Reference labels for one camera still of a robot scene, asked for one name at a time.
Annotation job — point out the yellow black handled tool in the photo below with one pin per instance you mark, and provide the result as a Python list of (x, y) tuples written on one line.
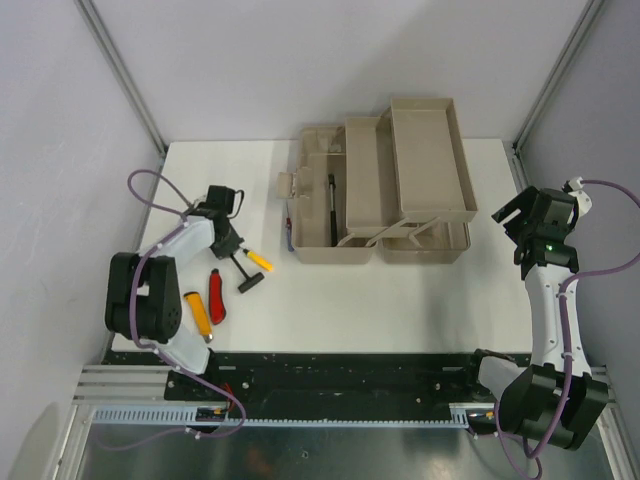
[(257, 259)]

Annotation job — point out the black pen tool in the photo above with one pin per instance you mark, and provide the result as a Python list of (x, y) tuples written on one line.
[(333, 213)]

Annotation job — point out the black T-handle wrench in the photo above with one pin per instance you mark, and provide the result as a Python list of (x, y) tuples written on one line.
[(249, 281)]

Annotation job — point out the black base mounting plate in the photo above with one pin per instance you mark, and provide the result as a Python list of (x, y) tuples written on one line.
[(362, 406)]

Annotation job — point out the right aluminium frame post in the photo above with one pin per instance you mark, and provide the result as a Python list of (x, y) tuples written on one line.
[(568, 54)]

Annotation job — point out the left aluminium frame post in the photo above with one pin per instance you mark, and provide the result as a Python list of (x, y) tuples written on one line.
[(104, 41)]

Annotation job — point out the red handled tool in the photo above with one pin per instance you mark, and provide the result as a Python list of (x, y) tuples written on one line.
[(217, 308)]

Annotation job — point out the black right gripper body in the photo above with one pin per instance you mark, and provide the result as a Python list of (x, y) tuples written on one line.
[(521, 227)]

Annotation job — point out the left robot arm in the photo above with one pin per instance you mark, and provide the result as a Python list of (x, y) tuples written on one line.
[(143, 300)]

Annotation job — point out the translucent brown plastic toolbox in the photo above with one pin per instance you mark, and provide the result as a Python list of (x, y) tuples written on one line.
[(403, 187)]

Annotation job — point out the white slotted cable duct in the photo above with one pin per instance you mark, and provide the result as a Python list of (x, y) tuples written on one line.
[(453, 415)]

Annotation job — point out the aluminium frame post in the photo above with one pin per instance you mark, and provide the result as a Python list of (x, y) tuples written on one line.
[(568, 54), (104, 41)]

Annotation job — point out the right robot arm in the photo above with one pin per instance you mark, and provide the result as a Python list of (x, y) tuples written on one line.
[(555, 400)]

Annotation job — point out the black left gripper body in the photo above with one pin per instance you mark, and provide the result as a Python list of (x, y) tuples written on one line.
[(226, 244)]

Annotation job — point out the aluminium front rail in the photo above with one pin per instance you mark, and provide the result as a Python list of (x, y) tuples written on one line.
[(125, 385)]

